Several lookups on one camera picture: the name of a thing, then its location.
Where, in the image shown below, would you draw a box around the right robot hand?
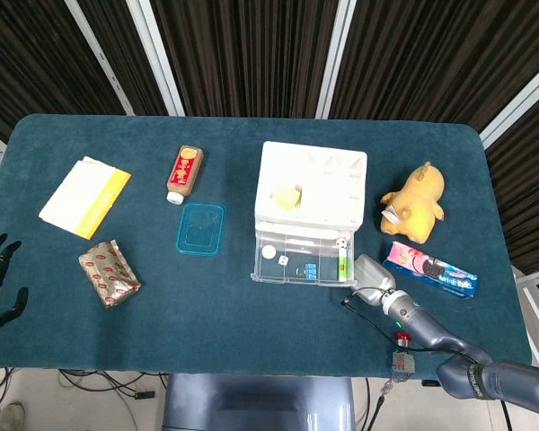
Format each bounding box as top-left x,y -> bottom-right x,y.
352,253 -> 399,307

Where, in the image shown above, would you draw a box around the clear drawer holding trinkets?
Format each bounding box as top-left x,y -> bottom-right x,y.
250,222 -> 358,286

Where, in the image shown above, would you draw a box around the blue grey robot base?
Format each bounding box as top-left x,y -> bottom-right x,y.
161,374 -> 357,431

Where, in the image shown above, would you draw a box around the white plastic drawer unit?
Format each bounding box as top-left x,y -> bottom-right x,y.
254,140 -> 369,235

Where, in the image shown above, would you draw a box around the blue pink cookie box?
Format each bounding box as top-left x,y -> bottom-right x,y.
383,241 -> 480,300

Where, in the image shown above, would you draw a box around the yellow plush toy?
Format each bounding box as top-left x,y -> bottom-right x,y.
380,161 -> 446,245

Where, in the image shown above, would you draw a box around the grey connector box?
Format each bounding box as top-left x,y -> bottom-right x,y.
391,351 -> 417,374

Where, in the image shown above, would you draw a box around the yellow sticky note pad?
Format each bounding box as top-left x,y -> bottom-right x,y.
269,184 -> 304,212

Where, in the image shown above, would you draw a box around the gold foil snack bag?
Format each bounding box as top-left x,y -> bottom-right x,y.
77,240 -> 143,310

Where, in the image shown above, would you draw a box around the grey shoe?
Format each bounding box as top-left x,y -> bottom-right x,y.
0,401 -> 27,431

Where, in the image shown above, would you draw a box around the white yellow paper packet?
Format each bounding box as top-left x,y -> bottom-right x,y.
38,155 -> 132,241

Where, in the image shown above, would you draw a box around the blue velvet tablecloth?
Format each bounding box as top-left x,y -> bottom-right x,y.
0,112 -> 534,378

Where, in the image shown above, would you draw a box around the blue clear container lid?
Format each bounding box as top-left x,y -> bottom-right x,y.
175,202 -> 227,258

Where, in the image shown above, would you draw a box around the brown sauce bottle red label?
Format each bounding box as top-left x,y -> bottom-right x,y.
165,145 -> 205,206

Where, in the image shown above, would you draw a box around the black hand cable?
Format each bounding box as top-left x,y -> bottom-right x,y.
340,289 -> 495,365

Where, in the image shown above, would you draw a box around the black floor cables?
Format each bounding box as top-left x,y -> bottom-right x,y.
0,365 -> 168,417

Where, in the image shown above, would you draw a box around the white frame post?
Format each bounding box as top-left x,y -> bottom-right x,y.
126,0 -> 187,119
479,57 -> 539,150
64,0 -> 137,117
314,0 -> 358,120

